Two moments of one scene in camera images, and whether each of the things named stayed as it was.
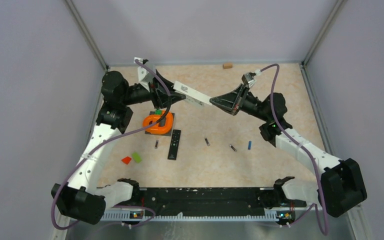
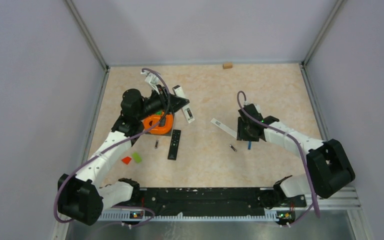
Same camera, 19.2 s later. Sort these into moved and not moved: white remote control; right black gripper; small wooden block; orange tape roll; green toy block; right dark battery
Moved: white remote control; right black gripper
Not moved: small wooden block; green toy block; right dark battery; orange tape roll
